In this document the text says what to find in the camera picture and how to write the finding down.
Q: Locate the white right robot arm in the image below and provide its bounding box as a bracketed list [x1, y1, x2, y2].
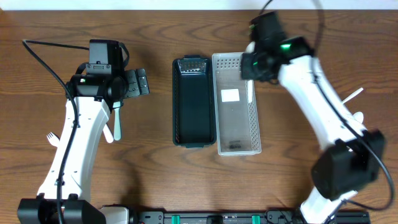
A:
[241, 37, 388, 223]

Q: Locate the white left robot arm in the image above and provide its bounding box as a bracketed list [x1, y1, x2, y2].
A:
[17, 64, 149, 223]

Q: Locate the mint green plastic utensil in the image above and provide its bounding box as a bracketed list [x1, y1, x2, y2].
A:
[113, 101, 122, 141]

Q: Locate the white label sticker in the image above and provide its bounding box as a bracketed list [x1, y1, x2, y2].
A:
[221, 89, 240, 103]

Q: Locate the dark green plastic tray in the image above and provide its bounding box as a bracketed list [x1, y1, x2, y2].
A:
[172, 55, 216, 148]

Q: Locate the clear perforated plastic basket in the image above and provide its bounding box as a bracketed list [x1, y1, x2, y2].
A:
[212, 52, 262, 156]

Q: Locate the white plastic fork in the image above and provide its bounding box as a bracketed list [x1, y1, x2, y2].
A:
[46, 132, 60, 147]

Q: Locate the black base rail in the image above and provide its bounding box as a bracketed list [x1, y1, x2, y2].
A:
[131, 209, 371, 224]

